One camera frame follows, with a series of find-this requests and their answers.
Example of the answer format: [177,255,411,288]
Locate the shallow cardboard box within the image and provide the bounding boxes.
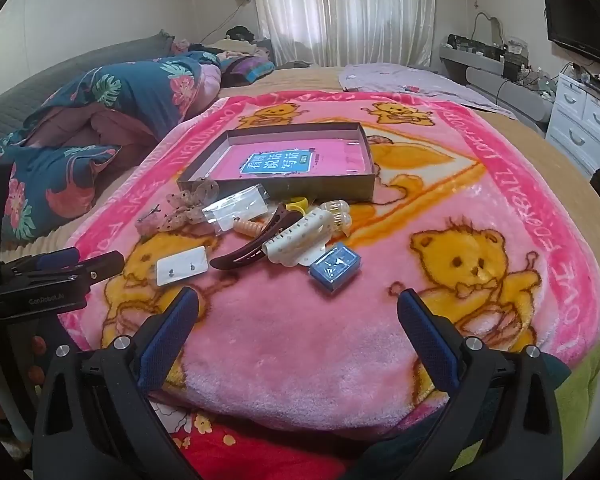
[176,122,377,202]

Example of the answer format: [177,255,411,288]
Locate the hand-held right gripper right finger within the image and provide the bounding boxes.
[350,289,573,480]

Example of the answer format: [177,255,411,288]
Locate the sheer dotted bow hair clip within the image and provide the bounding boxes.
[152,179,220,233]

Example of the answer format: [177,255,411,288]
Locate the lilac bed sheet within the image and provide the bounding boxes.
[339,62,518,121]

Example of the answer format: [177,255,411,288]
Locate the grey shelf unit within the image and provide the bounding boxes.
[439,35,556,123]

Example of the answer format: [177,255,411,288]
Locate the dark red hair clip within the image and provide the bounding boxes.
[209,204,308,272]

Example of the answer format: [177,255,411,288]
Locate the red floral cloth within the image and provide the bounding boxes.
[167,407,361,480]

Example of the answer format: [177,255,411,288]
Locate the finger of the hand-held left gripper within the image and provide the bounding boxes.
[1,247,81,277]
[10,251,126,291]

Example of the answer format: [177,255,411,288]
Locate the black television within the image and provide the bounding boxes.
[542,0,600,71]

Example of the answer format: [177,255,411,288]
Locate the purple pillow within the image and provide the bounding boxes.
[220,55,276,86]

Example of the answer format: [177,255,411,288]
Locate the grey headboard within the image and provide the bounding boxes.
[0,32,173,161]

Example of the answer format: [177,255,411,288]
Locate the white hair claw clip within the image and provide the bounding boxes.
[261,208,338,267]

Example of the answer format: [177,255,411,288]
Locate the small blue box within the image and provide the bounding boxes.
[308,242,363,293]

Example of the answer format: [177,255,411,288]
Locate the white drawer cabinet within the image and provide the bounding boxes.
[550,72,600,176]

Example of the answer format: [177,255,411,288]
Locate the mixed clothes pile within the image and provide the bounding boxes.
[172,25,276,68]

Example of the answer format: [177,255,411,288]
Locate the peach spiral hair tie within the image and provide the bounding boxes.
[232,217,263,238]

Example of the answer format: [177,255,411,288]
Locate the clear bag with white card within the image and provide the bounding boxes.
[200,185,271,235]

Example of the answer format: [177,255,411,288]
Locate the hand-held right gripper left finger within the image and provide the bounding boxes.
[32,286,201,480]

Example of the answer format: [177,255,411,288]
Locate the white curtain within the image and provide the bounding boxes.
[247,0,436,68]

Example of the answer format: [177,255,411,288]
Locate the pink book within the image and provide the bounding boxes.
[207,140,371,181]

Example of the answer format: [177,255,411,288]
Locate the clear hair claw clip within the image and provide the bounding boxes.
[320,200,353,236]

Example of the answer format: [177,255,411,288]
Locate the pink bear printed blanket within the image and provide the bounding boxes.
[65,91,600,436]

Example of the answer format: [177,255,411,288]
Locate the blue floral quilt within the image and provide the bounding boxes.
[0,55,223,246]

